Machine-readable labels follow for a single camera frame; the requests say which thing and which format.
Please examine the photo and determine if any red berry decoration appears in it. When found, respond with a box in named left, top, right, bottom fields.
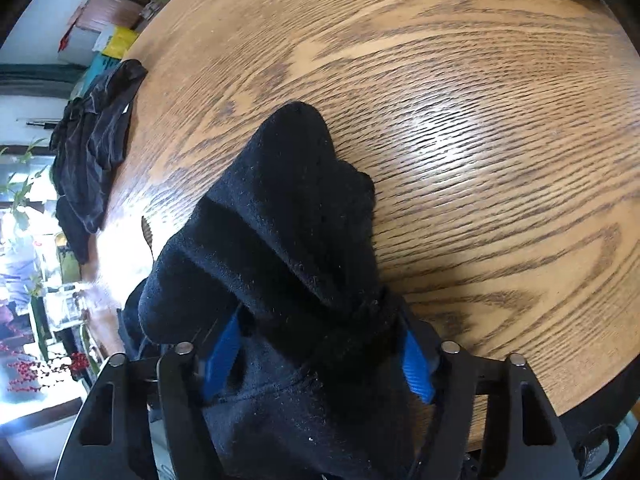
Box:
left=0, top=342, right=88, bottom=393

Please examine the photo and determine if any black fleece garment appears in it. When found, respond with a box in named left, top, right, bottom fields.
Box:
left=120, top=101, right=436, bottom=480

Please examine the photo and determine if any teal box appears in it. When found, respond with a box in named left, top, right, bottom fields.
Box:
left=75, top=54, right=121, bottom=98

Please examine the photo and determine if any thin black garment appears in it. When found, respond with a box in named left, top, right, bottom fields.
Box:
left=49, top=59, right=149, bottom=266

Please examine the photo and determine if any green curtain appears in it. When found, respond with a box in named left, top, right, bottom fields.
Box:
left=0, top=62, right=88, bottom=98

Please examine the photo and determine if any green potted plant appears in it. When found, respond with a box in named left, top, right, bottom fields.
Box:
left=0, top=137, right=53, bottom=233

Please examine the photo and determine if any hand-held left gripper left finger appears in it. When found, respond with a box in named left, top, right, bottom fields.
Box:
left=55, top=310, right=246, bottom=480

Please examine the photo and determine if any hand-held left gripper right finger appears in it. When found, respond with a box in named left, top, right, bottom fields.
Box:
left=400, top=330, right=583, bottom=480

